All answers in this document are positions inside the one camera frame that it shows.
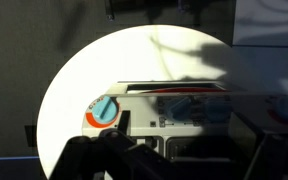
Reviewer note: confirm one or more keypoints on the black burner grate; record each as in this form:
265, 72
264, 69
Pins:
197, 148

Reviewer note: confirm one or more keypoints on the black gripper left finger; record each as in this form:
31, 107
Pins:
110, 156

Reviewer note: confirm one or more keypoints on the blue stove knob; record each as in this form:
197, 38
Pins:
217, 109
177, 108
287, 108
103, 110

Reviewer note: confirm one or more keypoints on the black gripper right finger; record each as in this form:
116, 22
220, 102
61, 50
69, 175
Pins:
280, 156

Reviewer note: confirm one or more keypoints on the grey toy stove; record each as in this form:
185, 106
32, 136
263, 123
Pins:
140, 126

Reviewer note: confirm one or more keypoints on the grey oven door with window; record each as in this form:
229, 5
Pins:
124, 87

